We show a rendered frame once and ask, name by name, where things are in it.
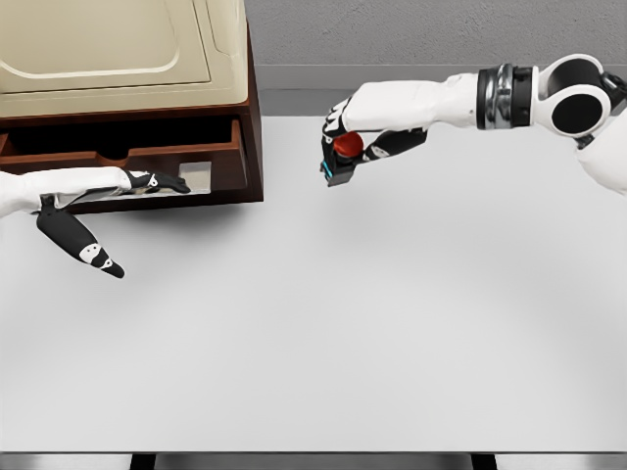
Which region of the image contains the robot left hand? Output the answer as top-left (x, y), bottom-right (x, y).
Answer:
top-left (29, 165), bottom-right (192, 280)

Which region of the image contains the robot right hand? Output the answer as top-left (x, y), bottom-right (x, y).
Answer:
top-left (320, 79), bottom-right (439, 165)

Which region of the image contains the red button black switch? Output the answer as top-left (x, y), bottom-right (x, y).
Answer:
top-left (319, 130), bottom-right (366, 189)

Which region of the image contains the brown wooden cabinet drawer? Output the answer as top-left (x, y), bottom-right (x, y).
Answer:
top-left (0, 118), bottom-right (251, 214)

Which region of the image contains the brown cabinet with beige top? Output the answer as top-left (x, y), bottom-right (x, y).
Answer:
top-left (0, 0), bottom-right (265, 217)

